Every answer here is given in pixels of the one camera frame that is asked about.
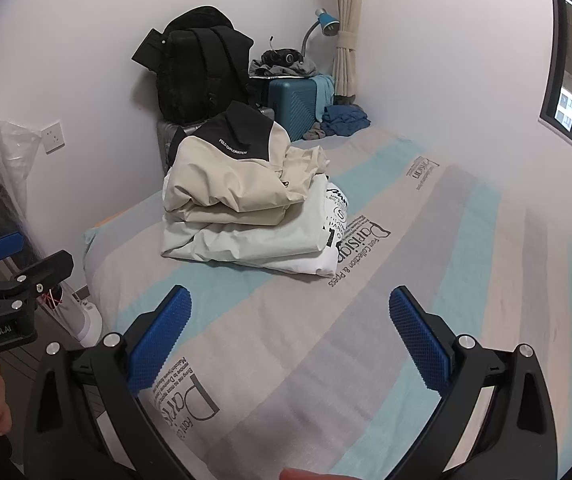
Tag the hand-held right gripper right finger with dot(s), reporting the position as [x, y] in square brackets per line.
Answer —
[418, 345]

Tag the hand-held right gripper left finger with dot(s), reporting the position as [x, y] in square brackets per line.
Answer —
[158, 342]

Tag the beige and black hooded jacket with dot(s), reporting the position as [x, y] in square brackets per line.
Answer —
[226, 175]

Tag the blue clothes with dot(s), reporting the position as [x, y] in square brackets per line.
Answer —
[346, 120]

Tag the grey clothes with black device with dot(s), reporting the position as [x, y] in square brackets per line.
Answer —
[281, 62]

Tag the person's right hand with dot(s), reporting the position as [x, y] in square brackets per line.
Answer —
[308, 475]

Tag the striped bed sheet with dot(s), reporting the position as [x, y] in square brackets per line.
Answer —
[366, 270]

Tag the pale white folded jacket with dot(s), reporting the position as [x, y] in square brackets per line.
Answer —
[246, 237]

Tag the white printed garment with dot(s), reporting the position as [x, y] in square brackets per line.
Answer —
[333, 220]

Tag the grey sock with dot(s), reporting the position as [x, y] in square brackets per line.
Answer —
[313, 134]

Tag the black backpack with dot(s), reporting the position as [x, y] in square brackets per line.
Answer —
[196, 65]

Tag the light blue cloth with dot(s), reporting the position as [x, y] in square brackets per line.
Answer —
[323, 95]

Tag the teal suitcase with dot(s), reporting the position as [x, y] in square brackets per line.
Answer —
[291, 107]

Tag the narrow tied beige curtain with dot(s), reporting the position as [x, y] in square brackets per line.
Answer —
[348, 25]

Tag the blue desk lamp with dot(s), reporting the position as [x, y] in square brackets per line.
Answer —
[327, 21]

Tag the white wall socket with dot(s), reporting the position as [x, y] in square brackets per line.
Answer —
[53, 137]

